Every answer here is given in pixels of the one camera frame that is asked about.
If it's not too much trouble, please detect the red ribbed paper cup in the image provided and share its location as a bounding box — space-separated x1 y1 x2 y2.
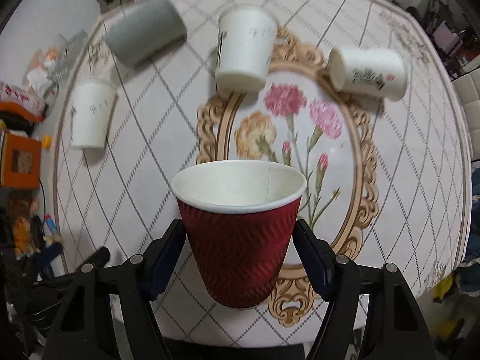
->
171 160 307 309

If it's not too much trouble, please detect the white paper cup far left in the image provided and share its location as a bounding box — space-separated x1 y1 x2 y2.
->
71 79 117 150

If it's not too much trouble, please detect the white paper cup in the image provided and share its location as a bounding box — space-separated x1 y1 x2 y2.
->
327 46 408 101
71 79 117 150
215 4 279 92

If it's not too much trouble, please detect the white paper cup right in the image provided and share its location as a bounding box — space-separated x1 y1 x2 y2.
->
327 46 408 101

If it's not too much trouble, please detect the grey paper cup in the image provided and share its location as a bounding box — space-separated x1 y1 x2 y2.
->
106 0 187 67

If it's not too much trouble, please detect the white paper cup centre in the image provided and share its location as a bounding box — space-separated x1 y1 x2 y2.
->
215 4 279 92

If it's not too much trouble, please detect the orange box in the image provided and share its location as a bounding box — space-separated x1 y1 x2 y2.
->
1 132 41 190

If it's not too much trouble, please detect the floral patterned tablecloth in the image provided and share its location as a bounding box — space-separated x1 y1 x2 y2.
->
52 0 473 347

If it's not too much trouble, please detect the cream padded chair right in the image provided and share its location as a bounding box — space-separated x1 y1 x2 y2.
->
453 67 480 162

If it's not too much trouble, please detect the pink suitcase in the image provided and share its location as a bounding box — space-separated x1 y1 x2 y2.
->
433 21 463 56

